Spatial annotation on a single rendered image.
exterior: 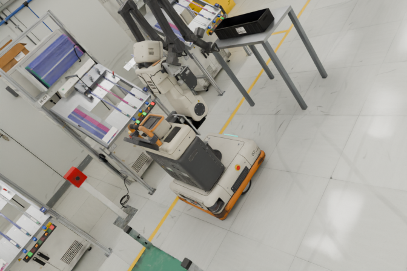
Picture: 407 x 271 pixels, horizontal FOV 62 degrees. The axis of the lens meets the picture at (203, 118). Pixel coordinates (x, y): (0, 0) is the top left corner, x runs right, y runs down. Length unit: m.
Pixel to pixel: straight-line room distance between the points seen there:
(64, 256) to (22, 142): 1.92
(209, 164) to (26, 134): 3.15
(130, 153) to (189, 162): 1.47
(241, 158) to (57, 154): 3.19
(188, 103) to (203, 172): 0.53
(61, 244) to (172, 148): 1.79
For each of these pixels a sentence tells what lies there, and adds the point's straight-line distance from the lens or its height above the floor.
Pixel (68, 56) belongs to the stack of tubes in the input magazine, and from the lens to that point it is 3.72.
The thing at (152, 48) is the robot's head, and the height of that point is 1.31.
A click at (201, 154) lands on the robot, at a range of 2.49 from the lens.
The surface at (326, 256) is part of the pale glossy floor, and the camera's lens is 2.29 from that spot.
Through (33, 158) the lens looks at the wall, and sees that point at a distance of 5.18.
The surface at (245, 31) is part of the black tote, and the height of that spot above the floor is 0.84.
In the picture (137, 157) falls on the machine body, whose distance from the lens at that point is 3.86.
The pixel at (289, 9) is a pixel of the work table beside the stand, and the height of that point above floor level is 0.78.
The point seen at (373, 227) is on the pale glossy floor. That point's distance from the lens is 2.29.
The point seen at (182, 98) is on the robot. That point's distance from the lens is 2.55.
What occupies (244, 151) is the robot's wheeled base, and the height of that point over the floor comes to 0.26.
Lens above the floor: 1.93
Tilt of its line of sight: 29 degrees down
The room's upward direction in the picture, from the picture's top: 40 degrees counter-clockwise
